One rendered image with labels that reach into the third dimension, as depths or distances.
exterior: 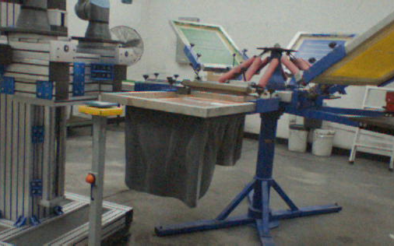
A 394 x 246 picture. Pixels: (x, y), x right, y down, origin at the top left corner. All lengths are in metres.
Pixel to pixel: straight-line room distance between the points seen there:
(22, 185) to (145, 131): 0.81
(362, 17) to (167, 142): 4.77
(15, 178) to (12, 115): 0.34
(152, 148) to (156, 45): 5.88
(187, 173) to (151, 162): 0.20
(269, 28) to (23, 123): 4.94
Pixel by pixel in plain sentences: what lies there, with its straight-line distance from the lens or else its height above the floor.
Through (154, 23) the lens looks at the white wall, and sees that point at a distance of 7.83.
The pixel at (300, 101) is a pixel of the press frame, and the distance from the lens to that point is 2.79.
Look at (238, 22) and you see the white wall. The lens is 6.92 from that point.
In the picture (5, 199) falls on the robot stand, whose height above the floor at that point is 0.34.
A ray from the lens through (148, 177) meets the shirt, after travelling 2.00.
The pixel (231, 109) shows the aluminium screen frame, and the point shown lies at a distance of 1.86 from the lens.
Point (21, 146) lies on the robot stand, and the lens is 2.39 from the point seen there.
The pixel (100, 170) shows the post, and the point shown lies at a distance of 1.81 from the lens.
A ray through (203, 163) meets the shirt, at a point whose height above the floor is 0.71.
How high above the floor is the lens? 1.17
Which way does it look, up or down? 8 degrees down
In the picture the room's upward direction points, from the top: 5 degrees clockwise
